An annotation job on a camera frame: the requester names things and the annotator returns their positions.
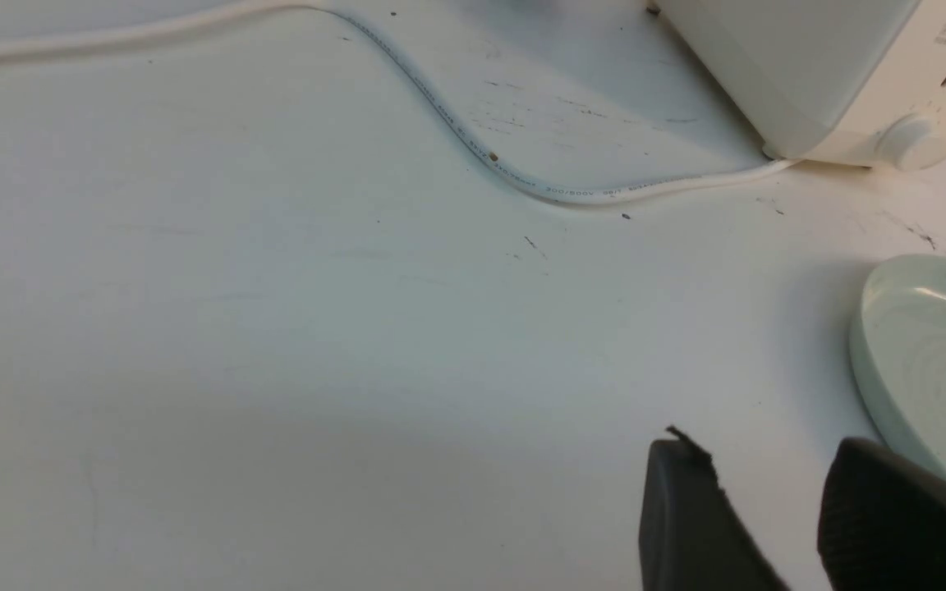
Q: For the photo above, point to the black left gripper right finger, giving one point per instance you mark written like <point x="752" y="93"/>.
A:
<point x="882" y="523"/>

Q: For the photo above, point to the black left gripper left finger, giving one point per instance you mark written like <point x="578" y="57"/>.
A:
<point x="691" y="537"/>

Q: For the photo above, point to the pale green round plate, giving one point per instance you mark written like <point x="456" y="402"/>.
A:
<point x="897" y="347"/>

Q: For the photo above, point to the white two-slot toaster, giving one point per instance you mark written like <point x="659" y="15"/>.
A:
<point x="857" y="83"/>

